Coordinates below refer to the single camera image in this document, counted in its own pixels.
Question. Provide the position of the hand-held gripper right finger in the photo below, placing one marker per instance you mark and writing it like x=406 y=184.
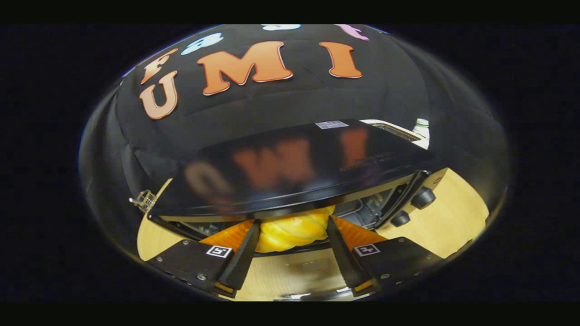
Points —
x=344 y=258

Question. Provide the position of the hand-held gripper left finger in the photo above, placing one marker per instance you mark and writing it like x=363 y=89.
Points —
x=244 y=258

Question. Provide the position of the yellow bread loaf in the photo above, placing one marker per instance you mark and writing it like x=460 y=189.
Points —
x=290 y=231

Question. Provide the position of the black toaster oven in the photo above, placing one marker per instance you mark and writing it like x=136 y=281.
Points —
x=294 y=172

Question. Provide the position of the white pop-up toaster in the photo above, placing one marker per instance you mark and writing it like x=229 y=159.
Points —
x=423 y=144

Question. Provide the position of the white bottle green label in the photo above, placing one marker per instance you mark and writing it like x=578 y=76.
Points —
x=421 y=129

